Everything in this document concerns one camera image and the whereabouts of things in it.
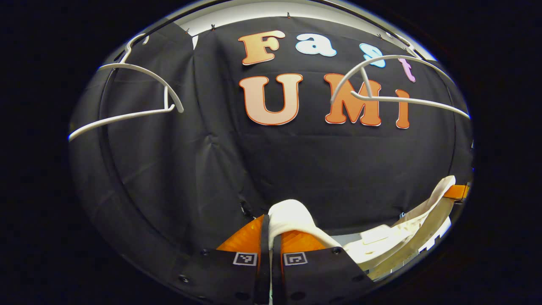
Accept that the black backdrop cloth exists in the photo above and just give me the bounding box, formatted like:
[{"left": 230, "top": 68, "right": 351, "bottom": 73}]
[{"left": 68, "top": 16, "right": 474, "bottom": 280}]

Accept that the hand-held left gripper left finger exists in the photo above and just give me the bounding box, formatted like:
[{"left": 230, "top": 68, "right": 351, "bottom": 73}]
[{"left": 169, "top": 214, "right": 271, "bottom": 305}]

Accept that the white plastic hanger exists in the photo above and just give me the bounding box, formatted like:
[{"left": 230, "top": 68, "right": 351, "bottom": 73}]
[
  {"left": 68, "top": 34, "right": 185, "bottom": 142},
  {"left": 330, "top": 33, "right": 470, "bottom": 120}
]

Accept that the cream button shirt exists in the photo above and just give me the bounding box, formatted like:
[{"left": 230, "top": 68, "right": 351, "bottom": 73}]
[{"left": 268, "top": 175, "right": 457, "bottom": 281}]

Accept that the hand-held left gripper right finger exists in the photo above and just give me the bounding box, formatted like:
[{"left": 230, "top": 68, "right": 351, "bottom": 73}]
[{"left": 271, "top": 231, "right": 375, "bottom": 305}]

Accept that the black clothes rail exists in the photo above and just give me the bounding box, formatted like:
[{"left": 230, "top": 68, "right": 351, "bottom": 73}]
[{"left": 98, "top": 0, "right": 462, "bottom": 204}]

